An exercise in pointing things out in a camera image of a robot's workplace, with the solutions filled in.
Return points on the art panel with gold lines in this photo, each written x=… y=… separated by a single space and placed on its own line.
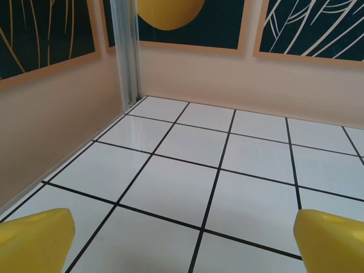
x=42 y=28

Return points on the art panel with leaf outlines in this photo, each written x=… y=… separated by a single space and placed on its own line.
x=312 y=25

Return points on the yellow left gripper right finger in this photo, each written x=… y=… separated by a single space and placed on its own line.
x=335 y=244

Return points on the aluminium frame post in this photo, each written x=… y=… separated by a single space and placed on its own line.
x=126 y=57

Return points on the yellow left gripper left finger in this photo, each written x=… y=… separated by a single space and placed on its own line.
x=31 y=244

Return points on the art panel with yellow oval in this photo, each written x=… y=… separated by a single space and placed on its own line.
x=213 y=22

